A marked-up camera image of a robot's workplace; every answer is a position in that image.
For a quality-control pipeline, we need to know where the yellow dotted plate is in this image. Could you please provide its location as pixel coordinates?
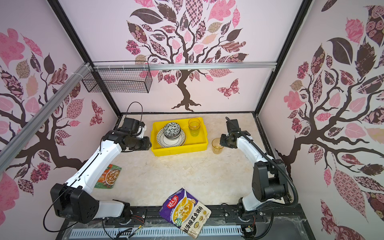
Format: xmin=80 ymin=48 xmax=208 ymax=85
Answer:
xmin=157 ymin=129 xmax=187 ymax=148

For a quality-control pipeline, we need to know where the green translucent cup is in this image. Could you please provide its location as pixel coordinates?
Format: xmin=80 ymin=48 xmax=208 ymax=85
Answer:
xmin=189 ymin=129 xmax=200 ymax=137

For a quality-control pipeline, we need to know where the pink translucent cup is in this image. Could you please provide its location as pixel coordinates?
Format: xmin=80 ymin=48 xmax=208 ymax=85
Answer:
xmin=188 ymin=118 xmax=201 ymax=131

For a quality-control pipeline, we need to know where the green patterned bowl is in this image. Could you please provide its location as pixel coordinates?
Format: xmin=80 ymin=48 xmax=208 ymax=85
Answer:
xmin=163 ymin=122 xmax=182 ymax=140

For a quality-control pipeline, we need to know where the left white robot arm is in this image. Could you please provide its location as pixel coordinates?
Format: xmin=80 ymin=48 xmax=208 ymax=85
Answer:
xmin=51 ymin=118 xmax=152 ymax=224

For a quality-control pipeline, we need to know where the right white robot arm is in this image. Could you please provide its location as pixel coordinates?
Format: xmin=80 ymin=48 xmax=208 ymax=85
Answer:
xmin=220 ymin=117 xmax=289 ymax=212

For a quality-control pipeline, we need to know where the yellow plastic bin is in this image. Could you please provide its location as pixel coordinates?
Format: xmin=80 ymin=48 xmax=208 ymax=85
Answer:
xmin=151 ymin=117 xmax=209 ymax=157

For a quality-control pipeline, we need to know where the yellow translucent cup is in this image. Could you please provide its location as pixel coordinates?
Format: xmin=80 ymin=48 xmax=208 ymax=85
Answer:
xmin=212 ymin=138 xmax=224 ymax=155

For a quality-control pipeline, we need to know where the green food packet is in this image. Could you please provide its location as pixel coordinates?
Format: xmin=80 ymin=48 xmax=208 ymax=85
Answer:
xmin=95 ymin=164 xmax=122 ymax=189

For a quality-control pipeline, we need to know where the purple seasoning packet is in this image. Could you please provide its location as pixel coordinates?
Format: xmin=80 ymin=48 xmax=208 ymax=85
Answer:
xmin=159 ymin=188 xmax=212 ymax=239

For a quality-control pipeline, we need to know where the white vent grille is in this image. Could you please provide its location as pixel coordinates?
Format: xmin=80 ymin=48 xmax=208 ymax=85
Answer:
xmin=69 ymin=226 xmax=242 ymax=240

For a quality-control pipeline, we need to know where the black corrugated cable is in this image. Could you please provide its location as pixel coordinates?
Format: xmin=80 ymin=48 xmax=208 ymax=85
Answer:
xmin=225 ymin=116 xmax=299 ymax=208

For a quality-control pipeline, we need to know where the black wire basket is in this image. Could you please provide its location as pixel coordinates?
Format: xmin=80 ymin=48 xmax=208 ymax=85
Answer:
xmin=82 ymin=60 xmax=153 ymax=94

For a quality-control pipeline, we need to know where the aluminium rail back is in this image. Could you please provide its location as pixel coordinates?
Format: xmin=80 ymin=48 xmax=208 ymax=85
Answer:
xmin=93 ymin=62 xmax=277 ymax=71

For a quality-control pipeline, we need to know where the aluminium rail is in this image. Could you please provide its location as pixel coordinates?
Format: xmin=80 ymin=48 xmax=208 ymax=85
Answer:
xmin=93 ymin=62 xmax=277 ymax=71
xmin=1 ymin=63 xmax=92 ymax=172

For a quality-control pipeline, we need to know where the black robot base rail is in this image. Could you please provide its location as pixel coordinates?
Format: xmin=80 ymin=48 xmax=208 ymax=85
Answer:
xmin=56 ymin=204 xmax=315 ymax=240

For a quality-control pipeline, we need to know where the aluminium rail left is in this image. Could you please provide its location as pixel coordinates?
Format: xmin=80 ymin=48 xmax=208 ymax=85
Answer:
xmin=1 ymin=63 xmax=92 ymax=172

